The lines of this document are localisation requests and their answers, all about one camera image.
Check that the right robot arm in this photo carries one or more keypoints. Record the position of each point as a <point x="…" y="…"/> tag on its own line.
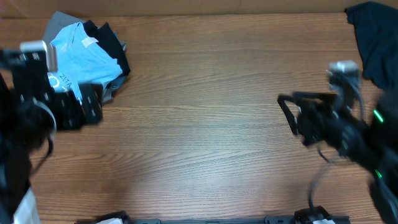
<point x="373" y="147"/>

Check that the folded grey garment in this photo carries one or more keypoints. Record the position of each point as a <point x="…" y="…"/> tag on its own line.
<point x="60" y="20"/>

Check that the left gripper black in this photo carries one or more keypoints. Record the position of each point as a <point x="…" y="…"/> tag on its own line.
<point x="73" y="114"/>

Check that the folded black garment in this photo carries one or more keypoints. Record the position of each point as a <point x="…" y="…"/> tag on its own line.
<point x="108" y="41"/>

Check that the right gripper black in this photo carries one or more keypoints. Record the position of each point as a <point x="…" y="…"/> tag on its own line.
<point x="312" y="114"/>

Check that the light blue printed t-shirt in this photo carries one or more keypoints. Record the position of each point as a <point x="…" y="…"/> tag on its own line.
<point x="80" y="60"/>

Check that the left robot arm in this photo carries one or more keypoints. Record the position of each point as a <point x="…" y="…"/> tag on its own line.
<point x="31" y="113"/>

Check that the dark garment at right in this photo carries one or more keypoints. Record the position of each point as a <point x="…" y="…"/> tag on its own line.
<point x="375" y="28"/>

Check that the folded blue garment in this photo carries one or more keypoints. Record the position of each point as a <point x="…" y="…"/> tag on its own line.
<point x="116" y="83"/>

